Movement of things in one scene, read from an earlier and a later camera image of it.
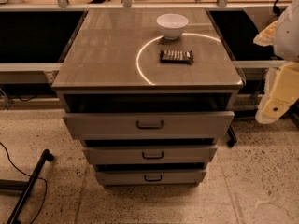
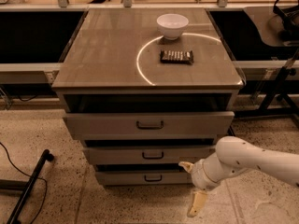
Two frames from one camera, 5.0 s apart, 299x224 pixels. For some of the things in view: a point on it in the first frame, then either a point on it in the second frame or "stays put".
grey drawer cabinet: x=148 y=91 stays put
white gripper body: x=288 y=36 → x=199 y=174
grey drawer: x=149 y=177 stays put
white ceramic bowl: x=172 y=25 stays put
